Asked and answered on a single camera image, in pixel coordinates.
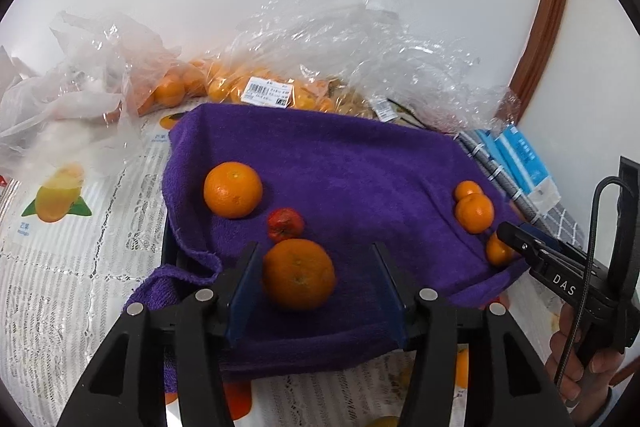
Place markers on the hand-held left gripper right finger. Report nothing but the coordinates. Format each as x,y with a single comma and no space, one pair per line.
392,297

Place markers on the crumpled clear plastic bag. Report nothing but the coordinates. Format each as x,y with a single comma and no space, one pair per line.
360,37

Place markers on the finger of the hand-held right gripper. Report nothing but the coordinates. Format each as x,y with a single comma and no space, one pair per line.
512,238
552,244

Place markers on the small red fruit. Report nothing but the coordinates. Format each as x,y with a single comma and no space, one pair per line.
285,224

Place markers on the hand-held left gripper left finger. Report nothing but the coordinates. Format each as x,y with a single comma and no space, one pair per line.
245,292

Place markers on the clear bag with few oranges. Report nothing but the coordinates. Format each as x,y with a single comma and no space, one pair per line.
170,89

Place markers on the fruit print tablecloth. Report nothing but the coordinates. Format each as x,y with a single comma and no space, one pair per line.
65,287

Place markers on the person's right hand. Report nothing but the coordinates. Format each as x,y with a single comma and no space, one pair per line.
587,367

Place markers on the clear bag of brown fruit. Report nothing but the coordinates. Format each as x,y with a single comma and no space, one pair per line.
352,104

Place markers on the small orange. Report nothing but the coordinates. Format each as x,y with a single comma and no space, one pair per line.
468,190
499,249
474,213

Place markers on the purple towel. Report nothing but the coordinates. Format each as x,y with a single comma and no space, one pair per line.
350,182

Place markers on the clear bag of oranges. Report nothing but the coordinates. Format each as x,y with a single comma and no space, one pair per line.
225,88

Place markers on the brown wooden door frame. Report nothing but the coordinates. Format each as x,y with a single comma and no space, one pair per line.
545,27

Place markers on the blue plaid cloth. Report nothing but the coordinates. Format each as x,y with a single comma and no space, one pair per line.
565,222

